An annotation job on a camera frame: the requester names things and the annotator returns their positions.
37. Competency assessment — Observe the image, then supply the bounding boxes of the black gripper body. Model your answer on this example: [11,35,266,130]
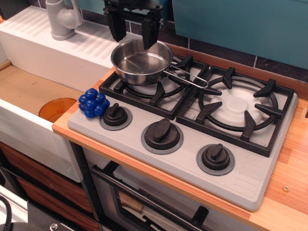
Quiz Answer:
[104,0,163,22]

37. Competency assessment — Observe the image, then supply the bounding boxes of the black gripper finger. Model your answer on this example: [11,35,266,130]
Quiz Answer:
[105,11,126,42]
[141,16,160,50]

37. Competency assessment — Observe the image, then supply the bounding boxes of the stainless steel pan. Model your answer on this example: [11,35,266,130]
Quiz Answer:
[111,38,209,89]

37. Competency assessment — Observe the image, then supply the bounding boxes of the blue toy blueberry cluster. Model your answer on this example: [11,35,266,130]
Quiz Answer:
[78,88,110,118]

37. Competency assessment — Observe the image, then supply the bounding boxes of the black left stove knob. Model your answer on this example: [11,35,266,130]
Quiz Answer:
[99,103,132,131]

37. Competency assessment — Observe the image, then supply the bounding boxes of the black stove knob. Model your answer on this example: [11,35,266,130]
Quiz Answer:
[196,143,235,176]
[141,118,184,155]
[99,103,132,131]

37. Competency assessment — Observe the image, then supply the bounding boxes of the black middle stove knob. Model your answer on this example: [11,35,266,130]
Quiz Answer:
[141,118,184,155]

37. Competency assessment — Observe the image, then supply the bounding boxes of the grey toy stove top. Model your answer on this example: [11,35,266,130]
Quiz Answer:
[67,40,298,210]

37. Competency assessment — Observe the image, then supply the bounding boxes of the black right stove knob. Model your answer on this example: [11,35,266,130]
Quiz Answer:
[196,143,235,176]

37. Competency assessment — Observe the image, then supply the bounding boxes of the grey toy faucet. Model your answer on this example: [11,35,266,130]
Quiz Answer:
[45,0,83,40]

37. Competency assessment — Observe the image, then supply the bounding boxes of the black left burner grate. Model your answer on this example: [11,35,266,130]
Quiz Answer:
[99,55,209,120]

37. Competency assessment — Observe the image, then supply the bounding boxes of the black burner grate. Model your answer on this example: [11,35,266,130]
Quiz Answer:
[176,66,298,157]
[99,55,209,120]

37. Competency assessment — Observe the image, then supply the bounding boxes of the white toy sink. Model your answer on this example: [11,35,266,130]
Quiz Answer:
[0,6,142,183]

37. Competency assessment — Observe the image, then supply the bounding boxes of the black right burner grate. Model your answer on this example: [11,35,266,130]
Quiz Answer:
[176,66,298,157]

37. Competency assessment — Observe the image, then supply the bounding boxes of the wooden drawer fronts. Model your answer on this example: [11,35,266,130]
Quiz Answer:
[0,143,102,231]

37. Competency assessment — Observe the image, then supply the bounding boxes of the oven door with handle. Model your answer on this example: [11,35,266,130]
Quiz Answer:
[90,161,253,231]

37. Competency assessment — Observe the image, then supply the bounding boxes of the black braided cable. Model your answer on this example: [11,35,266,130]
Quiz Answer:
[0,194,13,231]

